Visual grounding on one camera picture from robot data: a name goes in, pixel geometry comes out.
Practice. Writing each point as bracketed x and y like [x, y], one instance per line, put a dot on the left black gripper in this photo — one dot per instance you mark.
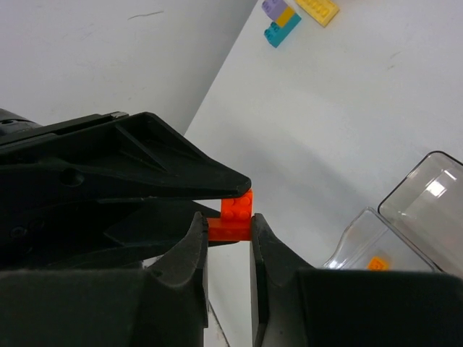
[50, 206]

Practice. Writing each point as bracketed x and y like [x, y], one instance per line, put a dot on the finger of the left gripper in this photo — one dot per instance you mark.
[111, 158]
[149, 231]

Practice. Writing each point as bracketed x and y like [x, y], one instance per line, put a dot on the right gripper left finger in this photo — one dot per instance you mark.
[165, 304]

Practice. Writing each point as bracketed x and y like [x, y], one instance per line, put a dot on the small orange lego plate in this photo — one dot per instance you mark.
[378, 264]

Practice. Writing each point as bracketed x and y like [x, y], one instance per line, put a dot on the lilac lego brick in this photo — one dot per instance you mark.
[274, 8]

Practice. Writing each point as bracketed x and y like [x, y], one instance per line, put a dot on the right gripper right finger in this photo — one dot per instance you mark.
[296, 304]

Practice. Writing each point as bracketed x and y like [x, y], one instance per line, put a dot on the teal lego brick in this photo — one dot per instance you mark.
[275, 34]

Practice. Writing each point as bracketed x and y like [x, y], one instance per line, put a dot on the clear long container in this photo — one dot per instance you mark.
[426, 208]

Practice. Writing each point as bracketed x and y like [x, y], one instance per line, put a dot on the clear small container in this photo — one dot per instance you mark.
[369, 235]

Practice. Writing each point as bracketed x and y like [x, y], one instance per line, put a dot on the long yellow lego plate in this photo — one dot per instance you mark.
[322, 11]

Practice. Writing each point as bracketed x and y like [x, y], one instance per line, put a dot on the orange-yellow lego brick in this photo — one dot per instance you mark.
[285, 17]

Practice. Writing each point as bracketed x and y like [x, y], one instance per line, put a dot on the orange lego brick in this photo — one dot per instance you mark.
[235, 218]

